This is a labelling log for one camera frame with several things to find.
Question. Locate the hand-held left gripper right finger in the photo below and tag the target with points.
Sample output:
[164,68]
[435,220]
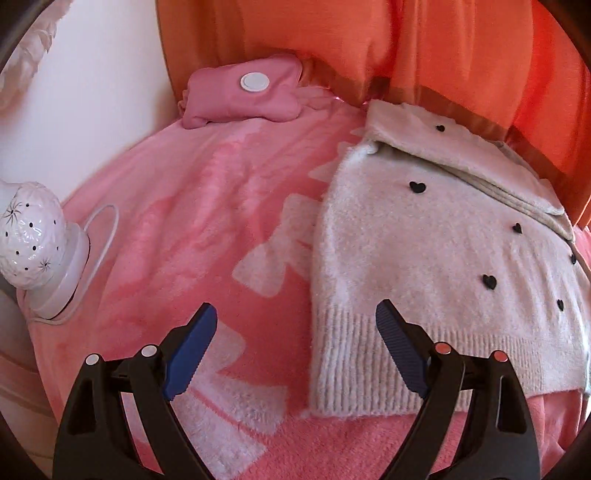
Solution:
[400,350]

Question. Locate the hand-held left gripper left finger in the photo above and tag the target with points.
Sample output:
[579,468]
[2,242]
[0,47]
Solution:
[190,355]

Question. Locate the white heart-dotted fuzzy sweater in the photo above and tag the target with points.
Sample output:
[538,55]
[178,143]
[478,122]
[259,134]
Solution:
[415,258]

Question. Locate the pink printed fleece blanket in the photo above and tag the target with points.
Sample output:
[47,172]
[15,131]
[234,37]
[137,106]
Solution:
[184,221]

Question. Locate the white ceramic lamp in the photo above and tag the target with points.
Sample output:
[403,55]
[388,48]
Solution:
[39,244]

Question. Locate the pink hot water bag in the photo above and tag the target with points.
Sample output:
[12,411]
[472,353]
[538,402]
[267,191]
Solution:
[240,94]

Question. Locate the orange curtain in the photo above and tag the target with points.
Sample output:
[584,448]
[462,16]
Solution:
[415,60]

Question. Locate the white lace cloth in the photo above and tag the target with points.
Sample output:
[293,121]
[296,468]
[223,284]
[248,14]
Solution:
[27,41]

